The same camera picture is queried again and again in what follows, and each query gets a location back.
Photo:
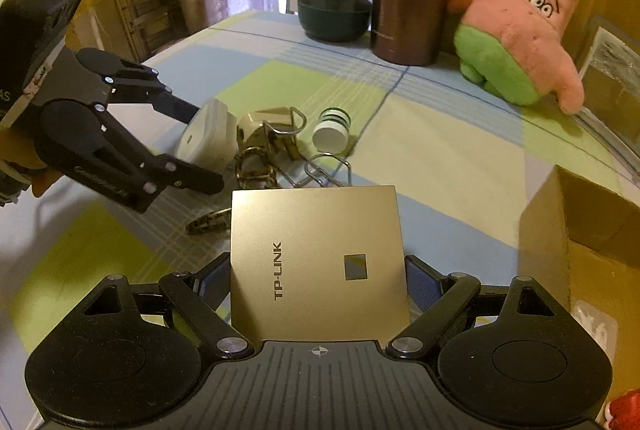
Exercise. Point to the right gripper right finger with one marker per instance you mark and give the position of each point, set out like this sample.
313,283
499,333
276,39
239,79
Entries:
448,304

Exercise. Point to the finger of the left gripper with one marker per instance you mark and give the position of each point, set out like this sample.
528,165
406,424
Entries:
133,83
169,171

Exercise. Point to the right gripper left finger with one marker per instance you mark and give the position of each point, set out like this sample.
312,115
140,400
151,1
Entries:
187,301

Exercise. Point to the white square night light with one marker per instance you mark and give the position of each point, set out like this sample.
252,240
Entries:
209,141

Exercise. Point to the leopard print hair band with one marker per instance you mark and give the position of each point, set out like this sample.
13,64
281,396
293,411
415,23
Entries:
253,170

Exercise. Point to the gold TP-Link square router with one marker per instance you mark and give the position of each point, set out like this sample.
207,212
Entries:
318,264

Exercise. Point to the red toy figure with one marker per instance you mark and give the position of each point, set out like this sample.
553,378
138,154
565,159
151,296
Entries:
623,413

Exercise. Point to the clear box of floss picks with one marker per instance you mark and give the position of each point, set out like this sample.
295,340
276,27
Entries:
599,325

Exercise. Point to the person left hand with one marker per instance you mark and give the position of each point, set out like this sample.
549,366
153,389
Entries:
17,147

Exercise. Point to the cardboard tray box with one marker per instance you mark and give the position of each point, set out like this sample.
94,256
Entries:
581,242

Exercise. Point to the framed sand picture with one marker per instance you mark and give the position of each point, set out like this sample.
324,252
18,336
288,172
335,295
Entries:
609,69

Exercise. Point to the pink Patrick star plush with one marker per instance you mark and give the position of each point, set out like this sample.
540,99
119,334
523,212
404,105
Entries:
513,49

